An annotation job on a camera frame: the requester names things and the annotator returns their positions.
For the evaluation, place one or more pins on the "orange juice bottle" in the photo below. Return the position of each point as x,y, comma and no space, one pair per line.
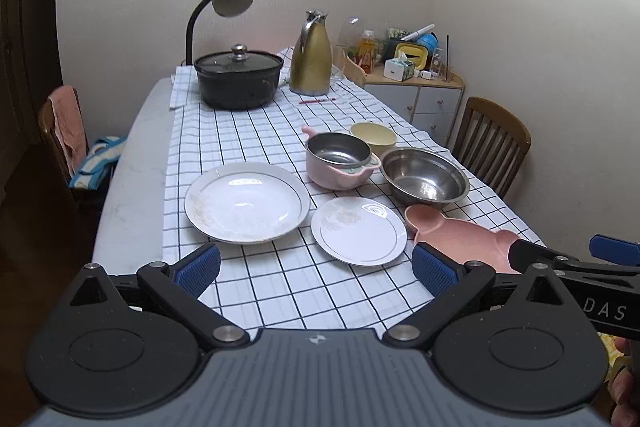
366,53

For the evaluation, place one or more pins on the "pink towel on chair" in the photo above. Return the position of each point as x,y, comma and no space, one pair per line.
69,127

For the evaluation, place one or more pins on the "white tissue box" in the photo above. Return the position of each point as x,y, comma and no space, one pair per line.
399,68

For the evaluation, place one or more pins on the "yellow container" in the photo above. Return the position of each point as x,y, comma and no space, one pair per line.
412,52

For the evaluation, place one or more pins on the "large stainless steel bowl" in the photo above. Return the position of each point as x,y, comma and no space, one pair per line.
419,177

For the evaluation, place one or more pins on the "blue striped cloth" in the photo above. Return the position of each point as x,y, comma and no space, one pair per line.
99,163

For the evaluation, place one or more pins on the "grey desk lamp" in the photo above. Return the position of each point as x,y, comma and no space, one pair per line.
223,8

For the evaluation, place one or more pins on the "white checked tablecloth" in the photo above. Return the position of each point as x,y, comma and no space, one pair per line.
290,282

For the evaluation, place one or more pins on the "black cooking pot with lid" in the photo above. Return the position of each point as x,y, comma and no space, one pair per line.
238,79

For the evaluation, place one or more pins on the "large white deep plate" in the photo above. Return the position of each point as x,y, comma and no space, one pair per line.
246,203

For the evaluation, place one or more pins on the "person's right hand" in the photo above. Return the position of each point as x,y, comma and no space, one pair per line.
624,391

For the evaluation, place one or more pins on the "gold thermos jug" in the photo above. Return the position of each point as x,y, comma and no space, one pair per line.
311,65

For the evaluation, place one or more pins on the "pink bear-shaped plate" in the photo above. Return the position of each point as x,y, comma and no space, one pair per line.
460,240

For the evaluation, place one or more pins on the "right wooden chair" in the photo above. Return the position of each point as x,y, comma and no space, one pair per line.
491,143

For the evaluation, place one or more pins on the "red pen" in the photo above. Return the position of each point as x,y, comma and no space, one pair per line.
317,100

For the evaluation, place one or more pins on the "clear glass dome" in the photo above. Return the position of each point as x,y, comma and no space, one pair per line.
350,34

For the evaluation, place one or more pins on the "pink bowl with steel insert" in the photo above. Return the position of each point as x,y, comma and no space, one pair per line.
338,161

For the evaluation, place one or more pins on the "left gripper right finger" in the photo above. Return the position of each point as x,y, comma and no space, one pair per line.
456,289

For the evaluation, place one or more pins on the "wooden chair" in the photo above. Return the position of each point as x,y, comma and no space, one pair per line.
491,143
46,126

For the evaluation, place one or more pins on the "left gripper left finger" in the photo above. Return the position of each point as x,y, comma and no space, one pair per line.
174,290

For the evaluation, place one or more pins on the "left wooden chair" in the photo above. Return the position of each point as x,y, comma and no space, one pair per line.
46,126

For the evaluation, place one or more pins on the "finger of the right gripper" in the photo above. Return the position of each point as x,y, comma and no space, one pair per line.
613,250
523,254

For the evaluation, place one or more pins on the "grey corner cabinet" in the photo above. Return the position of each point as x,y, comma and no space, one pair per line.
431,105

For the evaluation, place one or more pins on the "cream yellow bowl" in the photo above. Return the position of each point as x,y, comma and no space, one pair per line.
380,138

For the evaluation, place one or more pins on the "small white floral plate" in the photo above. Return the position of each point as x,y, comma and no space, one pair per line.
359,231

